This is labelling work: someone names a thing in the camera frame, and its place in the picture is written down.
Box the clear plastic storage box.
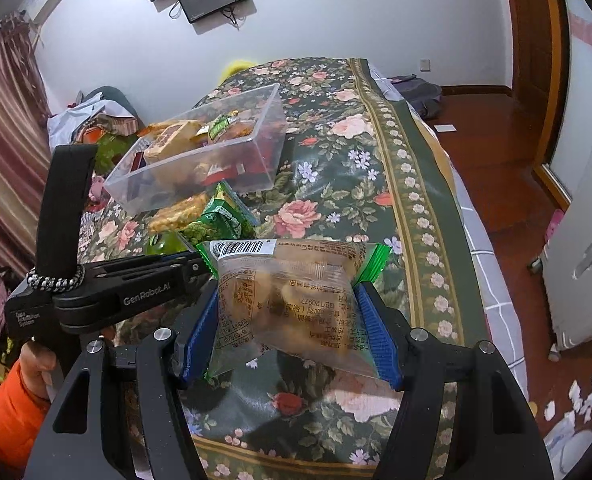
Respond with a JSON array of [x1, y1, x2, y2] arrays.
[[103, 82, 289, 216]]

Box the pile of clothes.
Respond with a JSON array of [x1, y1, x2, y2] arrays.
[[47, 86, 141, 171]]

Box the clear green-ended snack packet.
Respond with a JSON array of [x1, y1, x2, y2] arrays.
[[196, 239, 393, 381]]

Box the wooden door frame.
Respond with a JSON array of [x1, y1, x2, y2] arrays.
[[498, 0, 574, 211]]

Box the person's left forearm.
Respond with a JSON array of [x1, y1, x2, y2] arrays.
[[0, 360, 51, 471]]

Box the grey bag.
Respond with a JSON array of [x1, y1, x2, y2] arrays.
[[386, 74, 444, 120]]

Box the white wheeled cabinet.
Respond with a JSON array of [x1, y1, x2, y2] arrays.
[[541, 115, 592, 356]]

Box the person's left hand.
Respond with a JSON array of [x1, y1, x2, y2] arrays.
[[18, 341, 59, 405]]

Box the scattered white paper scraps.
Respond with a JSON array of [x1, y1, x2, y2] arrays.
[[543, 367, 592, 421]]

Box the green snack packet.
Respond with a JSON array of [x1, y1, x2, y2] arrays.
[[146, 234, 181, 257], [181, 182, 260, 246], [205, 112, 241, 142]]

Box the pink toy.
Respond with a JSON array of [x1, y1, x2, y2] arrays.
[[546, 210, 567, 241]]

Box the yellow curved object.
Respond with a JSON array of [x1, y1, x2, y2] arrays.
[[218, 60, 257, 83]]

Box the beaded bracelet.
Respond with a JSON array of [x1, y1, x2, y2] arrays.
[[26, 264, 86, 293]]

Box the green floral blanket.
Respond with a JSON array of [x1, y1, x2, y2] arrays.
[[78, 57, 477, 480]]

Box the pink doll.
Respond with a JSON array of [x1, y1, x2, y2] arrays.
[[88, 179, 109, 211]]

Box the grey checked bed sheet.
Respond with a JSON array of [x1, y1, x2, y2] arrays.
[[371, 62, 529, 411]]

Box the pink cloth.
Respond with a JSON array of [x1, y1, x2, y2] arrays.
[[0, 280, 21, 341]]

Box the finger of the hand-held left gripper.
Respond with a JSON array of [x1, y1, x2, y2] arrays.
[[78, 260, 211, 288], [140, 252, 199, 263]]

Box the patchwork quilt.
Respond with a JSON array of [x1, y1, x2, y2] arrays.
[[76, 170, 111, 261]]

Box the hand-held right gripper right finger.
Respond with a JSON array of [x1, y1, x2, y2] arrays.
[[353, 284, 552, 480]]

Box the striped red curtain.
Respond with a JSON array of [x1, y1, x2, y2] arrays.
[[0, 10, 51, 281]]

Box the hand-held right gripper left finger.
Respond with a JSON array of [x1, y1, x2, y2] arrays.
[[23, 280, 221, 480]]

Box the brown biscuit packet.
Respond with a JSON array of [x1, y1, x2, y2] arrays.
[[148, 192, 213, 235], [143, 119, 204, 163]]

